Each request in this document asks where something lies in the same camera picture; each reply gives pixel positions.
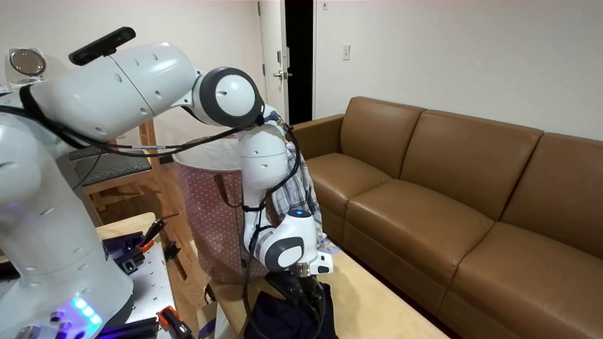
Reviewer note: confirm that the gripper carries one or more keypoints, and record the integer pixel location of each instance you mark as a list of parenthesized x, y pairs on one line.
[(294, 287)]

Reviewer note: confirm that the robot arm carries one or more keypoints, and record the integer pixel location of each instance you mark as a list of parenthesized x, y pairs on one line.
[(89, 94)]

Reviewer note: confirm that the pink polka dot laundry bag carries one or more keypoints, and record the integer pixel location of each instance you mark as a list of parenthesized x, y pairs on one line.
[(212, 207)]

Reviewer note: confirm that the dark navy garment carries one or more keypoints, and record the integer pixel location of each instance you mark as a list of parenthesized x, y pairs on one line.
[(278, 320)]

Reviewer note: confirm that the plaid shirt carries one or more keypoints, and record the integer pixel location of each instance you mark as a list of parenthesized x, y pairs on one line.
[(301, 193)]

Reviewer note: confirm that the black and orange clamp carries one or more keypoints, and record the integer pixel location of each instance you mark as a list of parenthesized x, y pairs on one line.
[(174, 322), (134, 247)]

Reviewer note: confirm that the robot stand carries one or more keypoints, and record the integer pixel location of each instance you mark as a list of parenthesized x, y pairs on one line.
[(150, 278)]

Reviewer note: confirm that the brown leather sofa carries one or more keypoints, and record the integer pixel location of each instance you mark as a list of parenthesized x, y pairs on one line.
[(447, 202)]

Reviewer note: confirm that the wooden chair with grey cushion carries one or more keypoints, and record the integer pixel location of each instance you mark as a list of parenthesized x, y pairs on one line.
[(118, 169)]

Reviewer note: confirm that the white door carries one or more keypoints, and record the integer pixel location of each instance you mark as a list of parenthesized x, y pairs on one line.
[(272, 42)]

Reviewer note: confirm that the wall switch plate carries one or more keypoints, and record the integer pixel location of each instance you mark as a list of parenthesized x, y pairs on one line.
[(346, 52)]

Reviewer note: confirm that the camera on mount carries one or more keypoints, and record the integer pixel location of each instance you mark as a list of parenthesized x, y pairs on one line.
[(101, 45)]

